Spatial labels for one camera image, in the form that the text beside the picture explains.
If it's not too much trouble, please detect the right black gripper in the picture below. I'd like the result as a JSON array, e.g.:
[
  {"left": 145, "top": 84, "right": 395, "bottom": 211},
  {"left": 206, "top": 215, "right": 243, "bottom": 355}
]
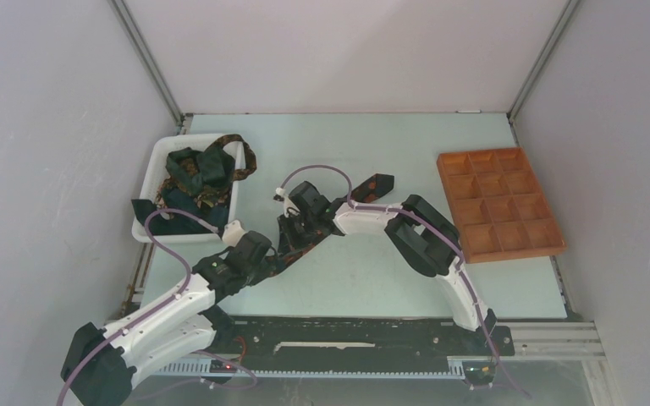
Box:
[{"left": 277, "top": 212, "right": 319, "bottom": 261}]

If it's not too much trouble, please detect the black orange floral tie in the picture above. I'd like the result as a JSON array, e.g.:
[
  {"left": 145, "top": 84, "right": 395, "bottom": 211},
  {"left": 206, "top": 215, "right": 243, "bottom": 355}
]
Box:
[{"left": 266, "top": 173, "right": 396, "bottom": 276}]

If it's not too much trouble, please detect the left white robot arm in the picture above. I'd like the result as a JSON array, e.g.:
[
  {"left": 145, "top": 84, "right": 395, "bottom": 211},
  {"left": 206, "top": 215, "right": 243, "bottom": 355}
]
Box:
[{"left": 58, "top": 231, "right": 272, "bottom": 405}]

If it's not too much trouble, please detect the dark green tie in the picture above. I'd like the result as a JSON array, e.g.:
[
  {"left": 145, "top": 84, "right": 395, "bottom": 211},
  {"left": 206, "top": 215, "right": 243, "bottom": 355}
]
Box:
[{"left": 131, "top": 147, "right": 235, "bottom": 236}]

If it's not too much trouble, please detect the brown patterned tie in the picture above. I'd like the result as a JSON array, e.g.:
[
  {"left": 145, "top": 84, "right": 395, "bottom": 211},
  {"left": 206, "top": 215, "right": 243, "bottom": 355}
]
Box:
[{"left": 152, "top": 134, "right": 257, "bottom": 215}]

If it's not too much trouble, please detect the white plastic basket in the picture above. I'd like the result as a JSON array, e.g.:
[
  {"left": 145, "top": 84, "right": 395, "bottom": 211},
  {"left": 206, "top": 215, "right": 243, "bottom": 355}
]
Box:
[{"left": 131, "top": 134, "right": 246, "bottom": 245}]

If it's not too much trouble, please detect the orange compartment tray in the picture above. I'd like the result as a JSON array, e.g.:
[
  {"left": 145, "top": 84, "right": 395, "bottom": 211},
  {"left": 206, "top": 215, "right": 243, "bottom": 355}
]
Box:
[{"left": 437, "top": 147, "right": 567, "bottom": 264}]

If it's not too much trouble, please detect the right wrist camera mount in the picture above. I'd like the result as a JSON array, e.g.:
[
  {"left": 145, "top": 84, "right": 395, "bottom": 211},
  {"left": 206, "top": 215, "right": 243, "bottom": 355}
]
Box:
[{"left": 273, "top": 187, "right": 300, "bottom": 217}]

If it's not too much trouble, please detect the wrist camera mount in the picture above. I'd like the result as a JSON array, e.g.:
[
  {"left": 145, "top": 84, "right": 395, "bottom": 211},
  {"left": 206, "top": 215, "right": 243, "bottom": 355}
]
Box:
[
  {"left": 221, "top": 220, "right": 246, "bottom": 247},
  {"left": 273, "top": 187, "right": 300, "bottom": 217}
]

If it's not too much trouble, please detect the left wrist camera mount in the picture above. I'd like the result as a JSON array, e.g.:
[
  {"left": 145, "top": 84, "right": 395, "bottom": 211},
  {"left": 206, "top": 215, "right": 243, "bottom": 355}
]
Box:
[{"left": 221, "top": 220, "right": 246, "bottom": 247}]

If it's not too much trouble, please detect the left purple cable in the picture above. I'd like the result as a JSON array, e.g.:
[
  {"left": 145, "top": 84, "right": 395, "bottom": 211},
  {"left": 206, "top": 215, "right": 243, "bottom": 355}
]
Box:
[{"left": 55, "top": 208, "right": 259, "bottom": 406}]

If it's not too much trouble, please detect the grey cable duct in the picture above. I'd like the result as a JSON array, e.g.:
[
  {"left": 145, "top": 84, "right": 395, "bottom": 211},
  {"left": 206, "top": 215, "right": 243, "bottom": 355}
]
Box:
[{"left": 157, "top": 358, "right": 472, "bottom": 381}]

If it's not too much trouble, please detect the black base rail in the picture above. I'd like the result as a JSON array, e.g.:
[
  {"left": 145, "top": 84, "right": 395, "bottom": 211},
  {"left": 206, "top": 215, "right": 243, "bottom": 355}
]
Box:
[{"left": 206, "top": 316, "right": 515, "bottom": 375}]

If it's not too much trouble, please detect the aluminium frame profile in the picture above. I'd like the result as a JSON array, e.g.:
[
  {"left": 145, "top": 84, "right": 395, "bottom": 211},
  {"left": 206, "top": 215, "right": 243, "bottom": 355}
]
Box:
[{"left": 504, "top": 321, "right": 606, "bottom": 361}]

